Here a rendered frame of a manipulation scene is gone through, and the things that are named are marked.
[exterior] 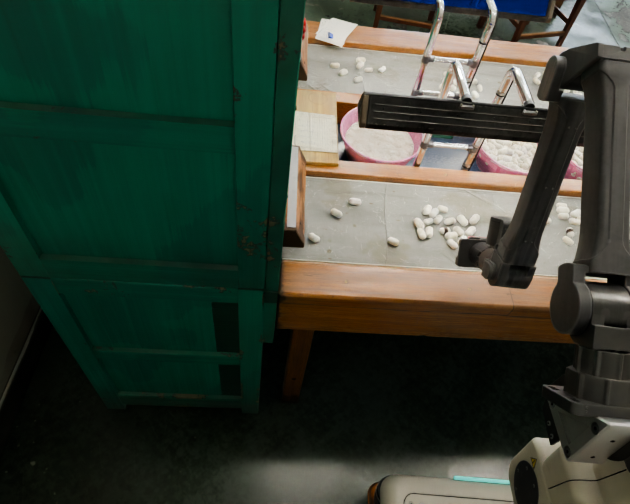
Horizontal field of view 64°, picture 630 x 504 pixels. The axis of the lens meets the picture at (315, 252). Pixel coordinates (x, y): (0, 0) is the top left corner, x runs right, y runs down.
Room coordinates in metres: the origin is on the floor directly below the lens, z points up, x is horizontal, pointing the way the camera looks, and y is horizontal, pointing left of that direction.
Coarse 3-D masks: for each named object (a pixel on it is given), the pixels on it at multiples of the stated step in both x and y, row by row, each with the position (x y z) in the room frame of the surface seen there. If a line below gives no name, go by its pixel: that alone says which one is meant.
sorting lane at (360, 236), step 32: (320, 192) 1.00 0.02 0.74; (352, 192) 1.02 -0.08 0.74; (384, 192) 1.04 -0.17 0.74; (416, 192) 1.07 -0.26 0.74; (448, 192) 1.09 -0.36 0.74; (480, 192) 1.11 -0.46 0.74; (512, 192) 1.14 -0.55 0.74; (320, 224) 0.88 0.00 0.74; (352, 224) 0.90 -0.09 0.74; (384, 224) 0.92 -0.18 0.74; (480, 224) 0.99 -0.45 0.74; (288, 256) 0.76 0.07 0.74; (320, 256) 0.77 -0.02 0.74; (352, 256) 0.79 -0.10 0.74; (384, 256) 0.81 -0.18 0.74; (416, 256) 0.83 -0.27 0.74; (448, 256) 0.85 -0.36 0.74; (544, 256) 0.91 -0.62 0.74
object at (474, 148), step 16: (448, 80) 1.15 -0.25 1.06; (464, 80) 1.07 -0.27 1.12; (512, 80) 1.19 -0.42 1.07; (464, 96) 1.01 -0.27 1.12; (496, 96) 1.18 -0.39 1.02; (528, 96) 1.06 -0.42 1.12; (528, 112) 1.01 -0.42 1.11; (432, 144) 1.16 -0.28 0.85; (448, 144) 1.17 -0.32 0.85; (464, 144) 1.19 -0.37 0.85; (480, 144) 1.18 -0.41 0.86; (416, 160) 1.16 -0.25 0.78; (464, 160) 1.19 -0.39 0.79
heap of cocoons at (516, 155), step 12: (492, 144) 1.34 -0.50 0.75; (504, 144) 1.36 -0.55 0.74; (516, 144) 1.36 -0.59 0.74; (528, 144) 1.37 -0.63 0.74; (480, 156) 1.28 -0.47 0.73; (492, 156) 1.28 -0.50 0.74; (504, 156) 1.29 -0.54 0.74; (516, 156) 1.30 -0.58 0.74; (528, 156) 1.31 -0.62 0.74; (516, 168) 1.25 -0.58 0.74; (528, 168) 1.28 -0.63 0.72
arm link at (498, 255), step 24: (552, 72) 0.75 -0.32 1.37; (552, 96) 0.73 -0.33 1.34; (576, 96) 0.76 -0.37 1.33; (552, 120) 0.73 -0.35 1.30; (576, 120) 0.72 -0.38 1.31; (552, 144) 0.70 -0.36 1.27; (576, 144) 0.71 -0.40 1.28; (552, 168) 0.68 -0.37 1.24; (528, 192) 0.68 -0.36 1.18; (552, 192) 0.67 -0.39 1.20; (528, 216) 0.65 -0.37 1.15; (504, 240) 0.65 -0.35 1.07; (528, 240) 0.63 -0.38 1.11; (504, 264) 0.60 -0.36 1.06; (528, 264) 0.61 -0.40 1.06
